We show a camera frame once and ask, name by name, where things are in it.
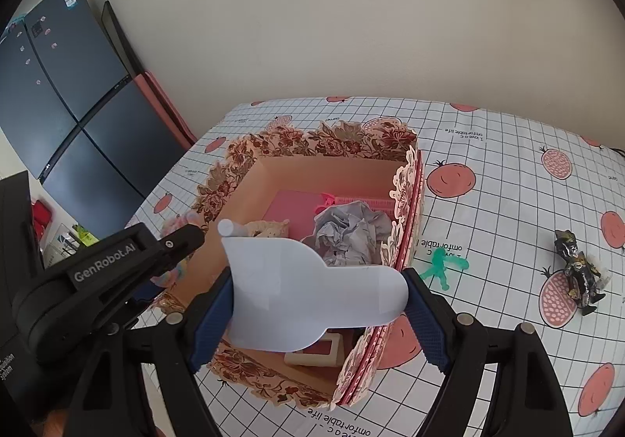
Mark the pastel fluffy scrunchie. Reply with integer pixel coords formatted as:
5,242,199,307
148,212,202,291

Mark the dark grey refrigerator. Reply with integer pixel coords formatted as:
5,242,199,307
1,0,186,228

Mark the cream hair claw clip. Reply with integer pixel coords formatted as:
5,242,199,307
284,332,345,368

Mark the pink foam board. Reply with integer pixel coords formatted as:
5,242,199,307
134,71,198,150

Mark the pink floral gift box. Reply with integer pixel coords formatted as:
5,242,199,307
150,115,425,413

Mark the pomegranate grid tablecloth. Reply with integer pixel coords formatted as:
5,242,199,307
134,96,624,436

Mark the black gold action figure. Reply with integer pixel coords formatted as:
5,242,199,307
554,230,611,316

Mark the green plastic toy figure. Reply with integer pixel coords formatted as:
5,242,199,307
421,246,469,291

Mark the cream lace scrunchie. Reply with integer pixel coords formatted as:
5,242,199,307
245,219,289,238

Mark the red hanging bag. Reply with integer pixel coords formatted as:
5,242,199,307
32,200,53,241

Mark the grey paper ball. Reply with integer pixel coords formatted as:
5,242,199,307
302,201,392,267

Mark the green snack box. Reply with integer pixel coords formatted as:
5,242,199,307
72,223,98,246

